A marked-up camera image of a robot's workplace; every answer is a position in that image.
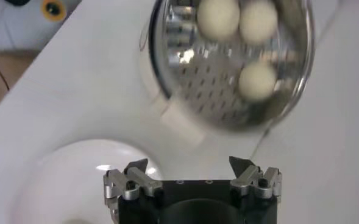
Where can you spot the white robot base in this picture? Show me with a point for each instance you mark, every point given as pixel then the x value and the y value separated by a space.
pixel 14 30

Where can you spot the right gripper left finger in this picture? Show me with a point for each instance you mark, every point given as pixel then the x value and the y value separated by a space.
pixel 142 179

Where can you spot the white steamed baozi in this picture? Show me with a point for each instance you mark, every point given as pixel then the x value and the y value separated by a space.
pixel 258 21
pixel 218 18
pixel 257 80

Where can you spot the white electric cooker base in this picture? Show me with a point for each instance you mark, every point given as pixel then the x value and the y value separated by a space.
pixel 145 70

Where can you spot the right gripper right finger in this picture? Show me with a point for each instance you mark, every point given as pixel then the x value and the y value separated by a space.
pixel 246 178

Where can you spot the stainless steel steamer basket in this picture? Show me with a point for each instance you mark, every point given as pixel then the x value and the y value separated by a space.
pixel 209 76

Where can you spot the white round plate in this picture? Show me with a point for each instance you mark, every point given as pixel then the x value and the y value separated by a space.
pixel 60 182

